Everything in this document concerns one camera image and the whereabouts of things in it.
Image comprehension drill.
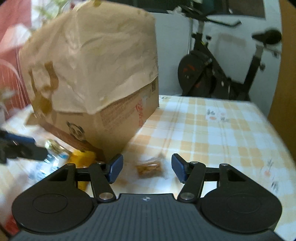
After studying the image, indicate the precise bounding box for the black exercise bike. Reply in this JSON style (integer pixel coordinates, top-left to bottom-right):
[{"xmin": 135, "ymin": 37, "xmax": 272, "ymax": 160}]
[{"xmin": 177, "ymin": 4, "xmax": 283, "ymax": 102}]

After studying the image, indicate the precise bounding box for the red floral curtain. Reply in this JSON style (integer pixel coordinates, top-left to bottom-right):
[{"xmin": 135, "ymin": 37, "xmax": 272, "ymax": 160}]
[{"xmin": 1, "ymin": 1, "xmax": 70, "ymax": 123}]

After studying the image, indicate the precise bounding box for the yellow snack packet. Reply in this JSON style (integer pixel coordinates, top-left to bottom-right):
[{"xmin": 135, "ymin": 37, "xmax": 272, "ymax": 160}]
[{"xmin": 69, "ymin": 150, "xmax": 98, "ymax": 191}]

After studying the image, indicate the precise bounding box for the small brown snack packet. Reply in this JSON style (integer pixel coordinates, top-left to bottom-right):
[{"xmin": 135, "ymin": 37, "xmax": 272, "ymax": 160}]
[{"xmin": 136, "ymin": 161, "xmax": 163, "ymax": 178}]

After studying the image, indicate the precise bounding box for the checkered table cloth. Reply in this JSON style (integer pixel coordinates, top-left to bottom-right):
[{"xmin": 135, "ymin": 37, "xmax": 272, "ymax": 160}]
[{"xmin": 0, "ymin": 94, "xmax": 296, "ymax": 241}]

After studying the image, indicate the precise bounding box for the cardboard box with paper liner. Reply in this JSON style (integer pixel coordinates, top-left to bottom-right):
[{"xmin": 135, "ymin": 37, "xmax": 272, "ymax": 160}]
[{"xmin": 19, "ymin": 1, "xmax": 159, "ymax": 161}]

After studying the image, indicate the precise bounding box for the blue white snack packet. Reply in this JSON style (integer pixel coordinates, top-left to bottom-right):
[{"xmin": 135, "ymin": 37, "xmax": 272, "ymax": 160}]
[{"xmin": 29, "ymin": 139, "xmax": 70, "ymax": 184}]

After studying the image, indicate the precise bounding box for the wooden door panel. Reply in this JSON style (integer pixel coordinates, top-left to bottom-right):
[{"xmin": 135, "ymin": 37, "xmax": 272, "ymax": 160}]
[{"xmin": 268, "ymin": 1, "xmax": 295, "ymax": 159}]

